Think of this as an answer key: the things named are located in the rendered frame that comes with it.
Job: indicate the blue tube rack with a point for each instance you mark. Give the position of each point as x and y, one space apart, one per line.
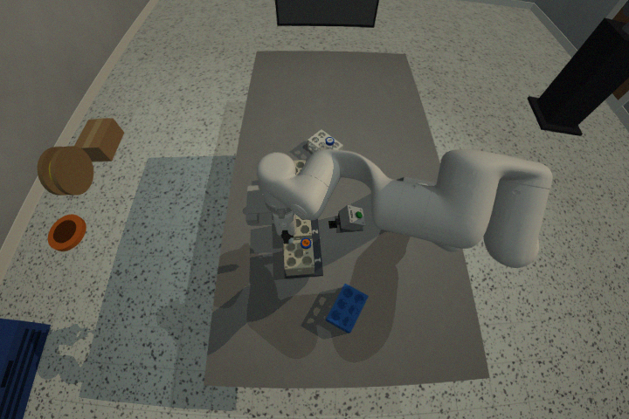
351 311

